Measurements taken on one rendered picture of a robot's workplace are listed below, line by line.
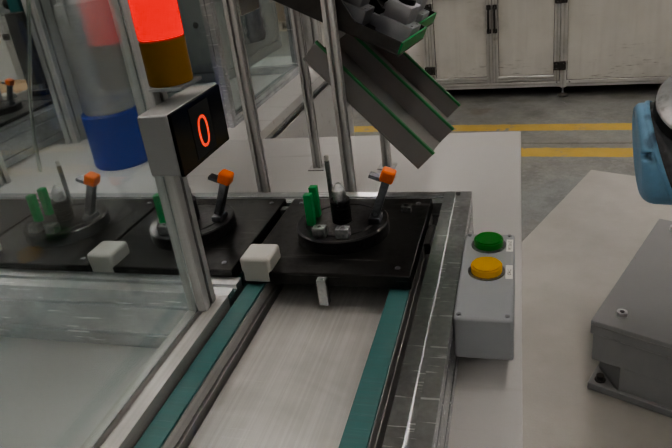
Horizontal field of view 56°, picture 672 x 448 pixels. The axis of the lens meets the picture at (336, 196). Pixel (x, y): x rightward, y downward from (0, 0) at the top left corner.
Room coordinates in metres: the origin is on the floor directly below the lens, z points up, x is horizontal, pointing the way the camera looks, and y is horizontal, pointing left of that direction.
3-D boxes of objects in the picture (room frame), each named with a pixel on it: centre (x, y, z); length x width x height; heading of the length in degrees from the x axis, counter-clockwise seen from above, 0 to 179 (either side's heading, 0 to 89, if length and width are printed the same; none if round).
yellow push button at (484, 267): (0.70, -0.18, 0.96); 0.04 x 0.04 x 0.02
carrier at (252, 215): (0.93, 0.24, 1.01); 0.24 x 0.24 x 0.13; 72
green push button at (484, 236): (0.77, -0.20, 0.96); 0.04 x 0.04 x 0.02
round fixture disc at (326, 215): (0.85, 0.00, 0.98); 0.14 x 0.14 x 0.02
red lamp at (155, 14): (0.70, 0.17, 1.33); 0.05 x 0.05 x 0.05
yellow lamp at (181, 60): (0.70, 0.17, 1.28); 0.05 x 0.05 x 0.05
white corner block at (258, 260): (0.79, 0.12, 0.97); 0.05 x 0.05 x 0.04; 72
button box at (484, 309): (0.70, -0.18, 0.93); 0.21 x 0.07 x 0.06; 162
